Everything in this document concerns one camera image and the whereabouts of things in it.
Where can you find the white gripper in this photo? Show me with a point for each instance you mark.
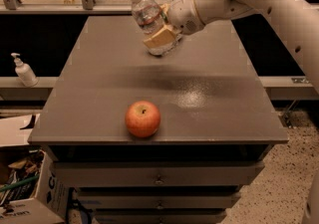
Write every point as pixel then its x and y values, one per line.
pixel 181 11

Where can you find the clear water bottle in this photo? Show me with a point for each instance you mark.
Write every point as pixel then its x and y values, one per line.
pixel 148 17

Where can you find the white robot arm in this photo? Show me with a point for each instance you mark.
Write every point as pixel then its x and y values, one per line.
pixel 286 192

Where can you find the white pump dispenser bottle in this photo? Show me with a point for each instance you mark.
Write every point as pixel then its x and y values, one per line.
pixel 24 71

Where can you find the red apple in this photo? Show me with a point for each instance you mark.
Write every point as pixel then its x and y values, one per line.
pixel 142 119

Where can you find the grey drawer cabinet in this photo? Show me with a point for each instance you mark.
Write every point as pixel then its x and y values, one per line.
pixel 216 125

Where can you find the green stick in box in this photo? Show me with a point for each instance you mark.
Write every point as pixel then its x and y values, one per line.
pixel 19 183

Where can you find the white cardboard box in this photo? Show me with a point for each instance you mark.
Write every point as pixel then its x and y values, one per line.
pixel 30 192

